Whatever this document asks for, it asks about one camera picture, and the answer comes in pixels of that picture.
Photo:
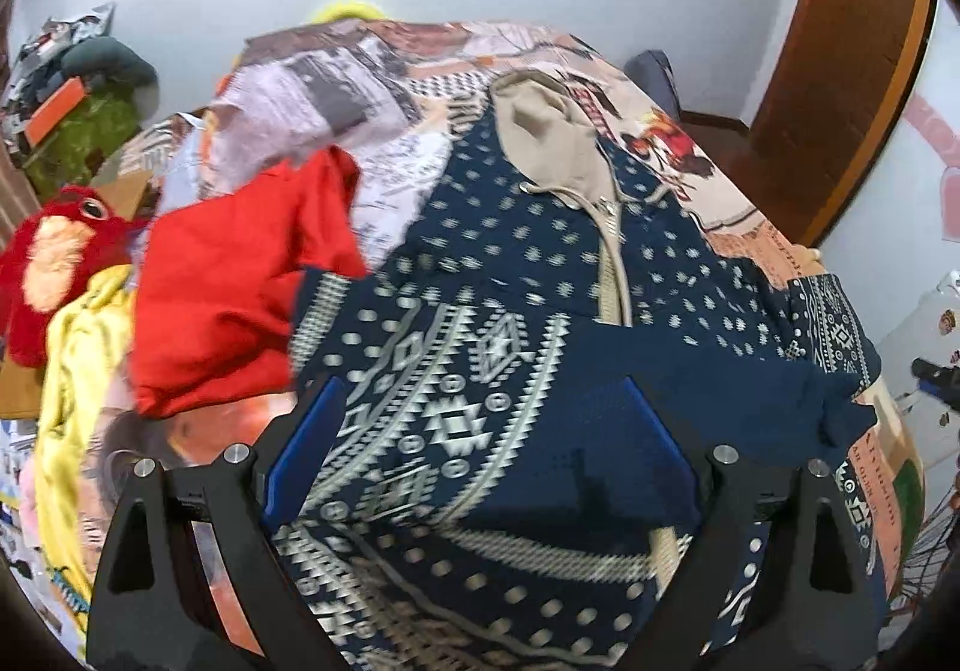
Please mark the pink heart wall sticker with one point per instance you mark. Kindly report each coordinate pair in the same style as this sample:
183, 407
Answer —
937, 138

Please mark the red plush toy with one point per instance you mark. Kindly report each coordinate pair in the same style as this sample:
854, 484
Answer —
45, 251

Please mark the white cabinet with stickers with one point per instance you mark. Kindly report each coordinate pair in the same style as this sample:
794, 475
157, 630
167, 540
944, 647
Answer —
919, 326

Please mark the printed blanket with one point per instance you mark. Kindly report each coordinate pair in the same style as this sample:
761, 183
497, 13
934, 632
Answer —
450, 56

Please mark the black object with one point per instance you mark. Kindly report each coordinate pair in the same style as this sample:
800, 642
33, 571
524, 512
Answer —
937, 378

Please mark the orange box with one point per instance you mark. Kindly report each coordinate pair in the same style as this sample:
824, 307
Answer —
54, 110

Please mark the yellow-green object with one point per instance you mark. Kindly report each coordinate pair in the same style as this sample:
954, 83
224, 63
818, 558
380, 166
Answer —
346, 12

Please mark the grey-blue pillow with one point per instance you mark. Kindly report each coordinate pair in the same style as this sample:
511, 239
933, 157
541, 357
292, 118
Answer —
654, 82

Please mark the green cloth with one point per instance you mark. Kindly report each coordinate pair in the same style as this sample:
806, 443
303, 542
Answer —
82, 146

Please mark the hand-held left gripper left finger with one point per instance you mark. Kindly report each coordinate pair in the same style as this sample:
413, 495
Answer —
311, 446

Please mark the yellow cloth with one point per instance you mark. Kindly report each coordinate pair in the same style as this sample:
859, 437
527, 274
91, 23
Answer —
75, 356

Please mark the wooden door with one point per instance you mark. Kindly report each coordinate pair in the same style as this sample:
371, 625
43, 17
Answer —
840, 41

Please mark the navy patterned hoodie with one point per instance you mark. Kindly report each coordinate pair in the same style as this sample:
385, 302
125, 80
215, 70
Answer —
525, 251

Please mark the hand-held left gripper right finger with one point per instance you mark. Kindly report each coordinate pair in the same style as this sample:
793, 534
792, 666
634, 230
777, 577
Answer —
660, 438

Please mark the red garment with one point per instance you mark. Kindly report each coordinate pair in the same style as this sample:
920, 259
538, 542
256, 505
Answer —
225, 281

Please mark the dark teal cushion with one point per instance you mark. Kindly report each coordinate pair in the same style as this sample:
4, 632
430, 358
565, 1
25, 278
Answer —
109, 59

